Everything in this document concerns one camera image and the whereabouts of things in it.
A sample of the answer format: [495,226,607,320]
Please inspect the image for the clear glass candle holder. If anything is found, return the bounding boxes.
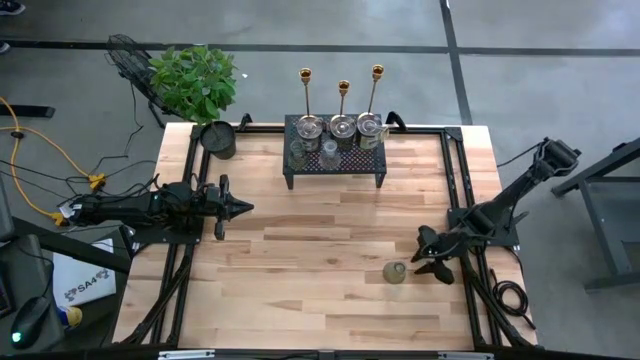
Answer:
[319,139,343,170]

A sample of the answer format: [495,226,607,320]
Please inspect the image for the medium gold candlestick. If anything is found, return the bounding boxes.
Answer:
[298,67,314,121]

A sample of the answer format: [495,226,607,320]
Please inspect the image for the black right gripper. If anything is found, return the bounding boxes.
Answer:
[410,224,474,285]

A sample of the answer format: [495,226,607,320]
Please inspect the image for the yellow extension cable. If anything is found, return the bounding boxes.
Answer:
[0,97,109,226]

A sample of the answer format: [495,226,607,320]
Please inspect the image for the green plant in black pot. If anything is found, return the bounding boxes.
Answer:
[148,43,239,161]

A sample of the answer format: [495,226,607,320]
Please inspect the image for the dark grey side table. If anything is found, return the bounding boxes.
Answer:
[549,137,640,294]

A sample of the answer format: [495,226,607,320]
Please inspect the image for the white SA4 printed sheet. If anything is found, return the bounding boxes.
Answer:
[52,238,117,309]

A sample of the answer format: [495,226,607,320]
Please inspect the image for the tall gold candlestick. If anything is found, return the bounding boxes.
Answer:
[367,63,386,117]

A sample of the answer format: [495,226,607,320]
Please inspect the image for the black computer mouse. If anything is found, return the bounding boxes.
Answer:
[9,295,52,351]

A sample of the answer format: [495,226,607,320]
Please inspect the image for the yellow-capped bottle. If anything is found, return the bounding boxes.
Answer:
[57,305,84,329]

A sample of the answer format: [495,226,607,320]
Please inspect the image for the black perforated metal shelf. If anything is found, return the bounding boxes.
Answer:
[282,113,390,191]

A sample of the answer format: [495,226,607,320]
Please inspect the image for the black coiled cable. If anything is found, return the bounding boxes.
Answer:
[488,267,537,331]

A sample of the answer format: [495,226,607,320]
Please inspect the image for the black table frame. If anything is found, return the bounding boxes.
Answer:
[117,112,539,351]

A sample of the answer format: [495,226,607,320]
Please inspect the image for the black floor fan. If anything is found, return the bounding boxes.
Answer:
[104,33,169,129]

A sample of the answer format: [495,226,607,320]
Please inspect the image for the short gold candlestick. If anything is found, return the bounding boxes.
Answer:
[337,79,351,119]

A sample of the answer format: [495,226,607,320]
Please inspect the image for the black floor bar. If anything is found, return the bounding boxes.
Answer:
[0,103,56,120]

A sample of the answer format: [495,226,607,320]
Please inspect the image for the silver candle tin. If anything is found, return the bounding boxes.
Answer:
[355,112,390,151]
[295,114,325,154]

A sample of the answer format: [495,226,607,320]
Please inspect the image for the green glass candle holder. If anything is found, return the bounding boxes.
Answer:
[382,260,408,286]
[288,140,310,170]

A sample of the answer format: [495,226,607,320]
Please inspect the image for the dark grey desk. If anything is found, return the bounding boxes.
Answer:
[0,215,132,354]

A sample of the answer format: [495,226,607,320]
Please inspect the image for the grey glass jar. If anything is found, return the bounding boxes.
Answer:
[328,113,358,151]

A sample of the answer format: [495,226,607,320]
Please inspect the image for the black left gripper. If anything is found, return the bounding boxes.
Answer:
[202,173,255,241]

